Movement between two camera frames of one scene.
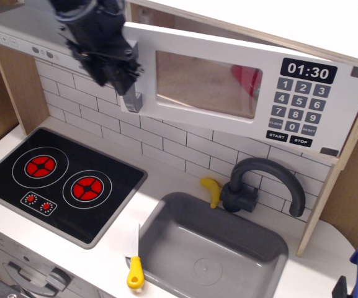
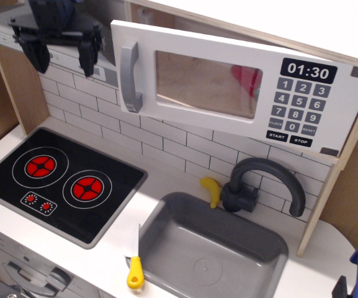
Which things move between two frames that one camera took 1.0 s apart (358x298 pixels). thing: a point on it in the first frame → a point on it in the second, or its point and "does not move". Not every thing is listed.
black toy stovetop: x=61 y=187 does not move
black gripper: x=97 y=39 → x=53 y=22
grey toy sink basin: x=192 y=249 does not move
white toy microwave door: x=281 y=97 does not move
